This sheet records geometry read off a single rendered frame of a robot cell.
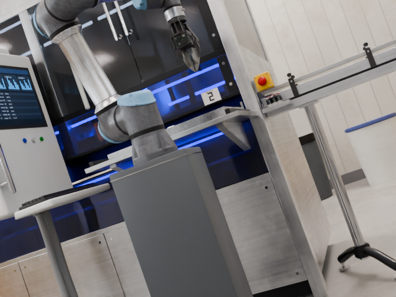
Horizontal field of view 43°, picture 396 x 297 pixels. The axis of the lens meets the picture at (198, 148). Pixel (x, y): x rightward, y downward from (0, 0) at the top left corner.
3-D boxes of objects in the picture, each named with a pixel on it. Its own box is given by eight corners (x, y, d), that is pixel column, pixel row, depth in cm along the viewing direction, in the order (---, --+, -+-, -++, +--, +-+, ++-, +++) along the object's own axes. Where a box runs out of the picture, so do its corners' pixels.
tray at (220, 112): (194, 134, 235) (191, 127, 235) (246, 114, 227) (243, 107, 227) (167, 137, 203) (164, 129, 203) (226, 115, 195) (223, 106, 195)
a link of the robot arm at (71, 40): (127, 141, 164) (37, -9, 159) (107, 152, 176) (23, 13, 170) (153, 125, 171) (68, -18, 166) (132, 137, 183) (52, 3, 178)
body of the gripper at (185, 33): (174, 51, 194) (163, 22, 195) (181, 53, 202) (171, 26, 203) (191, 43, 192) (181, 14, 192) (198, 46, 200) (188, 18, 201)
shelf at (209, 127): (134, 163, 258) (132, 159, 258) (261, 115, 237) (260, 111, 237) (85, 174, 212) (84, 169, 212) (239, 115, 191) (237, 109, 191)
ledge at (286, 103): (268, 114, 242) (266, 109, 242) (293, 104, 238) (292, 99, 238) (263, 113, 229) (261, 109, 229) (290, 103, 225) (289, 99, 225)
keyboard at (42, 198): (75, 194, 245) (73, 190, 245) (98, 185, 240) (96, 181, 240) (19, 211, 207) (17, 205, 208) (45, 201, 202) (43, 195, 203)
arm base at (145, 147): (172, 152, 153) (162, 121, 153) (128, 168, 156) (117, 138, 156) (183, 151, 168) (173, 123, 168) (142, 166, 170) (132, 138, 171)
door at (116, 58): (65, 115, 261) (28, 9, 263) (142, 82, 247) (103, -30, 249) (64, 115, 260) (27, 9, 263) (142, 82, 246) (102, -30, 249)
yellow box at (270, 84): (260, 92, 235) (256, 78, 235) (275, 86, 233) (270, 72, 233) (257, 91, 228) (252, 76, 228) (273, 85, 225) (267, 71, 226)
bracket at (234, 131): (245, 150, 232) (235, 124, 233) (251, 148, 231) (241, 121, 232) (227, 156, 200) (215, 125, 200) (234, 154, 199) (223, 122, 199)
